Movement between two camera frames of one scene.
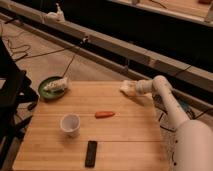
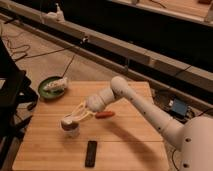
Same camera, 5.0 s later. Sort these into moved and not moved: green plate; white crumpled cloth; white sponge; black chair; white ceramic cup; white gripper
Moved: white sponge; white gripper
Not moved: white ceramic cup; white crumpled cloth; black chair; green plate
